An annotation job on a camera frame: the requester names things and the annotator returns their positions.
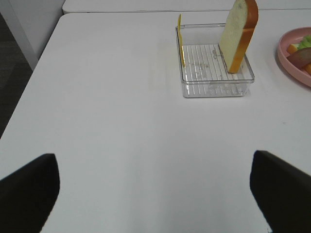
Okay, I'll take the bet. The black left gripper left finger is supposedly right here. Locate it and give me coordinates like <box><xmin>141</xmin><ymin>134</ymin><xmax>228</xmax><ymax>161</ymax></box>
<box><xmin>0</xmin><ymin>153</ymin><xmax>60</xmax><ymax>233</ymax></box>

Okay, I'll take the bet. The pink round plate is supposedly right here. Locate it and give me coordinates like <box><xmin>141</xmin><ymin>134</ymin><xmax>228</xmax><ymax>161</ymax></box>
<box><xmin>277</xmin><ymin>27</ymin><xmax>311</xmax><ymax>86</ymax></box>

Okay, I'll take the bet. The bacon strip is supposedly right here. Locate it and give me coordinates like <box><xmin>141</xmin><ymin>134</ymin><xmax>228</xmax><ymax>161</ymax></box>
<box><xmin>287</xmin><ymin>48</ymin><xmax>311</xmax><ymax>69</ymax></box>

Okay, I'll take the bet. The white bread slice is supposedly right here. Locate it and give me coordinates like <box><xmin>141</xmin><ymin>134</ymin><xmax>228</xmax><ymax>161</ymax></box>
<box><xmin>287</xmin><ymin>43</ymin><xmax>311</xmax><ymax>74</ymax></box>

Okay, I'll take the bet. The upright bread slice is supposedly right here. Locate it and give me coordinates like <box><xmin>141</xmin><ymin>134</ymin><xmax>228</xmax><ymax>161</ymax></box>
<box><xmin>219</xmin><ymin>0</ymin><xmax>259</xmax><ymax>73</ymax></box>

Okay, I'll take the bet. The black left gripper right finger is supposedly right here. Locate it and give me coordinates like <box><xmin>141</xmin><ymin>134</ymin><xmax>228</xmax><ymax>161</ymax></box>
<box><xmin>250</xmin><ymin>150</ymin><xmax>311</xmax><ymax>233</ymax></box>

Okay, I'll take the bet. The clear left plastic container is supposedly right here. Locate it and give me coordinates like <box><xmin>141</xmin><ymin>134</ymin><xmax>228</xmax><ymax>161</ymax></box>
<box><xmin>175</xmin><ymin>23</ymin><xmax>255</xmax><ymax>98</ymax></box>

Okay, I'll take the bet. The yellow cheese slice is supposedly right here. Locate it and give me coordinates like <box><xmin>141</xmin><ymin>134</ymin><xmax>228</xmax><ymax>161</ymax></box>
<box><xmin>177</xmin><ymin>14</ymin><xmax>185</xmax><ymax>67</ymax></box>

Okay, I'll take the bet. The green lettuce leaf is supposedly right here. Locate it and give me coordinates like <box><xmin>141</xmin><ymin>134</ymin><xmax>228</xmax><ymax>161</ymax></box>
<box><xmin>298</xmin><ymin>34</ymin><xmax>311</xmax><ymax>50</ymax></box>

